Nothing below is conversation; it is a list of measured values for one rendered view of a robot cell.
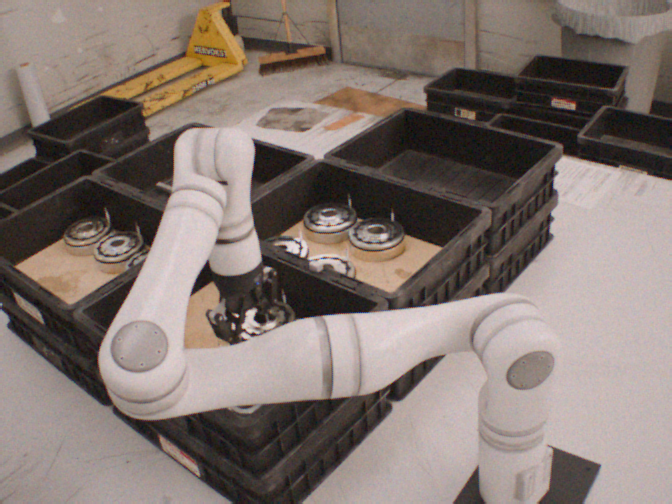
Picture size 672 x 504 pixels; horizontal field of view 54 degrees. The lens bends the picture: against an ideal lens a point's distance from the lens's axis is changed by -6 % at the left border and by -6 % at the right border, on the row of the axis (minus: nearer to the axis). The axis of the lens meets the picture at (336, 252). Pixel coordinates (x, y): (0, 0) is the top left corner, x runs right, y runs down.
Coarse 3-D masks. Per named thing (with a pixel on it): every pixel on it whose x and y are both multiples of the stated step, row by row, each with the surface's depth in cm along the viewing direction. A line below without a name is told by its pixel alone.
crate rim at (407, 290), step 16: (320, 160) 139; (288, 176) 135; (368, 176) 132; (384, 176) 131; (272, 192) 131; (416, 192) 126; (432, 192) 124; (480, 208) 119; (480, 224) 115; (464, 240) 112; (288, 256) 112; (448, 256) 109; (336, 272) 107; (416, 272) 105; (432, 272) 106; (368, 288) 103; (400, 288) 102; (416, 288) 104; (400, 304) 102
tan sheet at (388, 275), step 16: (304, 240) 134; (416, 240) 130; (352, 256) 128; (400, 256) 126; (416, 256) 126; (432, 256) 125; (368, 272) 123; (384, 272) 123; (400, 272) 122; (384, 288) 119
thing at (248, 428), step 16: (272, 256) 112; (304, 272) 108; (320, 272) 107; (112, 288) 109; (352, 288) 103; (96, 304) 106; (384, 304) 99; (80, 320) 102; (96, 336) 100; (208, 416) 87; (224, 416) 84; (256, 416) 83; (272, 416) 85; (240, 432) 83; (256, 432) 83
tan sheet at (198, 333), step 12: (204, 288) 124; (216, 288) 123; (192, 300) 121; (204, 300) 121; (216, 300) 120; (192, 312) 118; (204, 312) 118; (192, 324) 115; (204, 324) 115; (192, 336) 113; (204, 336) 112; (192, 348) 110
